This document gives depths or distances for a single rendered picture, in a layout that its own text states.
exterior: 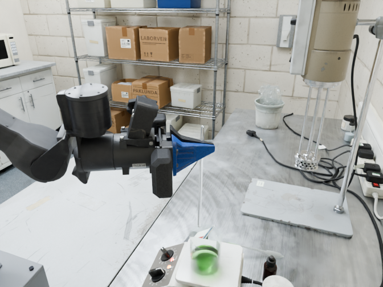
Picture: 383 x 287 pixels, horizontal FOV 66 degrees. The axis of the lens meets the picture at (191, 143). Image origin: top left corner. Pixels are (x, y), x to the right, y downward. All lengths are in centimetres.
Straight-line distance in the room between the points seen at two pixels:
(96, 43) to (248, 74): 148
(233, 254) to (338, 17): 55
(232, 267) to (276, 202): 37
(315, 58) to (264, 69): 214
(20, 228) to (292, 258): 72
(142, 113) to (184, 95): 238
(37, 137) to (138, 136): 14
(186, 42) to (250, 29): 60
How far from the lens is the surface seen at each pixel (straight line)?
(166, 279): 65
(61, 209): 99
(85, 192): 104
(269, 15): 284
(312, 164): 88
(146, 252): 79
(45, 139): 47
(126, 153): 45
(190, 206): 92
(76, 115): 43
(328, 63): 77
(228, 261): 65
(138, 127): 43
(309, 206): 97
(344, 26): 77
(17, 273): 67
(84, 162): 46
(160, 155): 39
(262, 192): 99
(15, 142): 47
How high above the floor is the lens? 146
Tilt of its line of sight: 25 degrees down
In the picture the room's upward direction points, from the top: straight up
